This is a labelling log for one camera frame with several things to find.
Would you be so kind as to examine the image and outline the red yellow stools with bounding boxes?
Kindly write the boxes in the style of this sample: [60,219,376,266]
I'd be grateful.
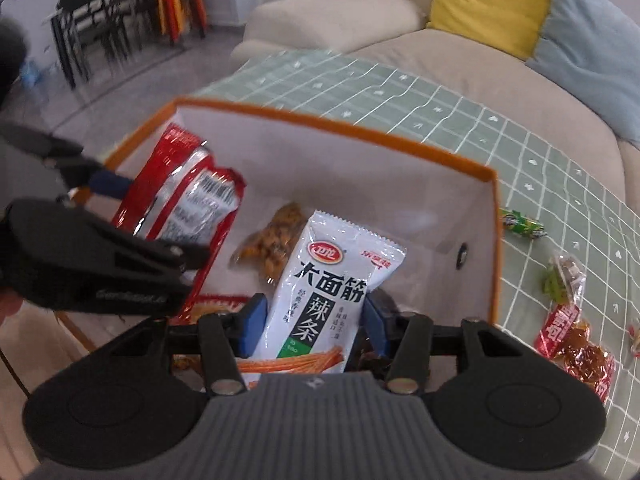
[157,0,207,46]

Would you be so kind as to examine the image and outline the blue water bottle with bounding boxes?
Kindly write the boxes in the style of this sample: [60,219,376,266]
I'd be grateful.
[20,58,49,105]

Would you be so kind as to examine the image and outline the yellow cushion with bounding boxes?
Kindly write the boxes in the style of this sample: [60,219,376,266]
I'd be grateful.
[427,0,551,61]

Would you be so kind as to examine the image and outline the person left hand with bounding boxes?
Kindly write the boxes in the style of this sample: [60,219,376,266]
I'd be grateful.
[0,289,23,325]

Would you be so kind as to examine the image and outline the red braised meat packet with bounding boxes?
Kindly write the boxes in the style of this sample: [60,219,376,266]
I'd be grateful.
[534,304,616,403]

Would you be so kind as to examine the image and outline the peanut snack bag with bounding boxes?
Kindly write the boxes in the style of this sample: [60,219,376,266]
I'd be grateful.
[230,202,308,285]

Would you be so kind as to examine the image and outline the light blue cushion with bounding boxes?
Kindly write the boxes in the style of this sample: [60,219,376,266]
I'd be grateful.
[526,0,639,145]

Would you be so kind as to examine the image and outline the clear red candy packet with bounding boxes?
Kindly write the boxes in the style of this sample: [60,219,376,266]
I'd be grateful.
[628,323,640,359]

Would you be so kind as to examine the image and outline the beige sofa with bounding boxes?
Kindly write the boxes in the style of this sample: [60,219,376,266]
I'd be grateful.
[230,0,639,209]

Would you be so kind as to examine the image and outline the orange cardboard box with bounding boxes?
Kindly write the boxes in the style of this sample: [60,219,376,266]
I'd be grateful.
[106,98,500,325]

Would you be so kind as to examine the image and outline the clear nut mix packet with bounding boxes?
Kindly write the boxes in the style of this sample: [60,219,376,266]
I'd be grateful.
[542,254,587,306]

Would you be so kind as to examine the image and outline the red fries snack bag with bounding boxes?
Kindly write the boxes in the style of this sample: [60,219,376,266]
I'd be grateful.
[167,295,250,376]

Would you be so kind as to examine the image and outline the green checkered tablecloth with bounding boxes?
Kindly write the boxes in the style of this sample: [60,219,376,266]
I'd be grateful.
[203,50,639,479]

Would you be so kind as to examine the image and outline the green sausage stick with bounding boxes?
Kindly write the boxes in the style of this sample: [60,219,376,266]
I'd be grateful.
[500,208,547,240]

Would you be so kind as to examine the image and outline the black dining chairs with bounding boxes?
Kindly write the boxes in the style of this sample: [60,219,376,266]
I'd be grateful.
[49,0,160,88]

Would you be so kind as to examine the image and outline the white spicy strips bag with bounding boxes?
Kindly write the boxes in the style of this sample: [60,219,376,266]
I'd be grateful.
[239,210,407,388]

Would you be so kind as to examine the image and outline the red foil snack bag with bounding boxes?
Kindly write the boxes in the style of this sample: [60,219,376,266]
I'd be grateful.
[112,122,245,325]

